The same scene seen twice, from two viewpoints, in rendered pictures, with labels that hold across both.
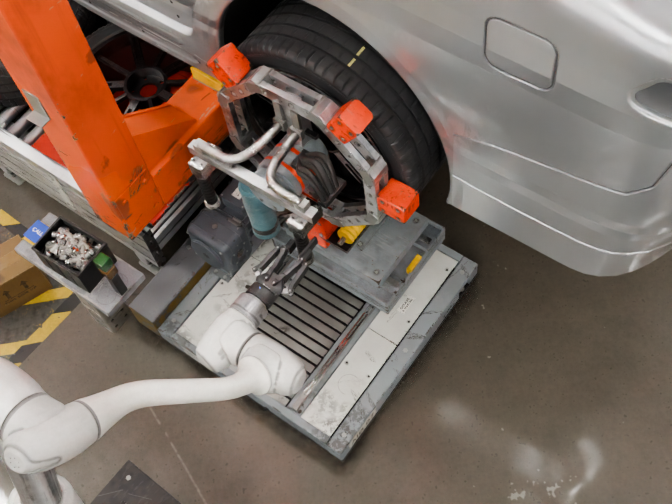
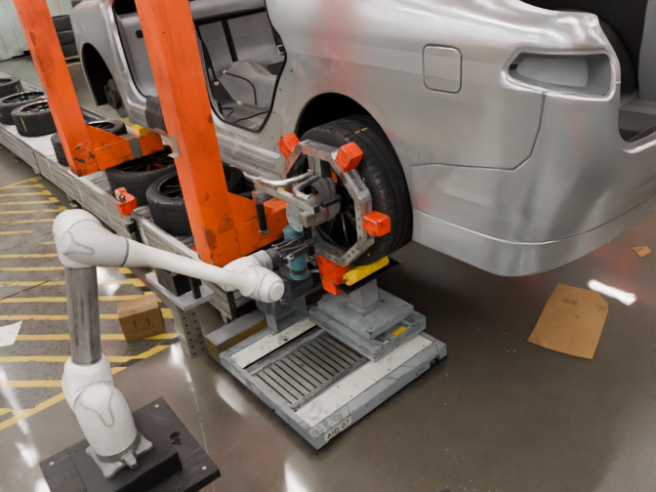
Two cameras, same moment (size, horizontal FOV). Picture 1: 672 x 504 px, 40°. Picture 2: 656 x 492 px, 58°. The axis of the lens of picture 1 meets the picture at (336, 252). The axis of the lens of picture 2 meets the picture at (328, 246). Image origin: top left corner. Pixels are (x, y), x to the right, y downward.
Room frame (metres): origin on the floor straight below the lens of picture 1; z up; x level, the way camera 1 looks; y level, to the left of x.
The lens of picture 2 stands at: (-0.79, -0.27, 1.95)
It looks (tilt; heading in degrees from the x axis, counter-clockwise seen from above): 29 degrees down; 8
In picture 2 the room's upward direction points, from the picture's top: 7 degrees counter-clockwise
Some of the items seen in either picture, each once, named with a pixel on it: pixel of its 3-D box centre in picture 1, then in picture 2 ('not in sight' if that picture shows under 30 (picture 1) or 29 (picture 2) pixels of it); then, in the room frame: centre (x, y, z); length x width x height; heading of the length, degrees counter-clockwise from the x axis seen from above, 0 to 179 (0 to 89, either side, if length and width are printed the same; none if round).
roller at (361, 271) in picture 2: (367, 209); (366, 268); (1.54, -0.12, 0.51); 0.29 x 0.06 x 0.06; 134
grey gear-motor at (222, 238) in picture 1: (248, 220); (295, 293); (1.75, 0.28, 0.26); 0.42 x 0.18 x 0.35; 134
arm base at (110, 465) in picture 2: not in sight; (119, 447); (0.59, 0.74, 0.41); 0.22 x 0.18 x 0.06; 48
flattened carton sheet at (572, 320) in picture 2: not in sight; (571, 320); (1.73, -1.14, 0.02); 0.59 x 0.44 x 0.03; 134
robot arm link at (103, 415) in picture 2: not in sight; (103, 414); (0.61, 0.76, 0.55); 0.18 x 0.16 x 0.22; 42
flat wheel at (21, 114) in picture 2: not in sight; (46, 116); (5.25, 3.47, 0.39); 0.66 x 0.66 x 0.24
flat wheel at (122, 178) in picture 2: not in sight; (152, 173); (3.28, 1.56, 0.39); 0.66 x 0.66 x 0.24
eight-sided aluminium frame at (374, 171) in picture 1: (303, 151); (325, 204); (1.55, 0.03, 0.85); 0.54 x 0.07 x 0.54; 44
